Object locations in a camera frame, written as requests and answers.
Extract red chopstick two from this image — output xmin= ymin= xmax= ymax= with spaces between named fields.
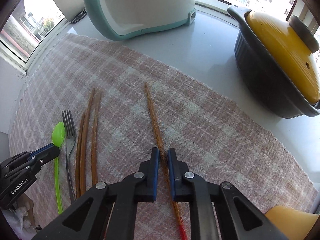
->
xmin=80 ymin=88 xmax=95 ymax=195

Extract red chopstick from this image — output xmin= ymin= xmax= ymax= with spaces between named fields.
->
xmin=144 ymin=82 xmax=188 ymax=240

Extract metal fork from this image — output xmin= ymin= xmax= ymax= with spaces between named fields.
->
xmin=62 ymin=110 xmax=76 ymax=204

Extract dark casserole pot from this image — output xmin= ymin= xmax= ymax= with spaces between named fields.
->
xmin=227 ymin=5 xmax=319 ymax=119

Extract left hand white glove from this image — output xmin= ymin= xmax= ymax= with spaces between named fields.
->
xmin=1 ymin=193 xmax=36 ymax=239

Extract yellow pot lid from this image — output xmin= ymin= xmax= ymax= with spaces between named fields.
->
xmin=246 ymin=10 xmax=319 ymax=105

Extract white teal electric cooker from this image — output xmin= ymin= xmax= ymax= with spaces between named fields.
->
xmin=84 ymin=0 xmax=196 ymax=41

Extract red chopstick three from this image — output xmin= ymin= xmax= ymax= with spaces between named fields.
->
xmin=91 ymin=91 xmax=101 ymax=186

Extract black handled scissors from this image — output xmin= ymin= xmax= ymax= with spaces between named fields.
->
xmin=70 ymin=9 xmax=87 ymax=24

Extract red chopstick one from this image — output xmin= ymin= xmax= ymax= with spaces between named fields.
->
xmin=75 ymin=112 xmax=86 ymax=199

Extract pink checkered cloth mat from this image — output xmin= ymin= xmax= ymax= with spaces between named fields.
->
xmin=8 ymin=32 xmax=318 ymax=240

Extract yellow plastic utensil holder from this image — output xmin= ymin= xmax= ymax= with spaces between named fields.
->
xmin=265 ymin=206 xmax=320 ymax=239

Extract green plastic spoon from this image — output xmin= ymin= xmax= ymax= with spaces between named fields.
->
xmin=51 ymin=121 xmax=65 ymax=215

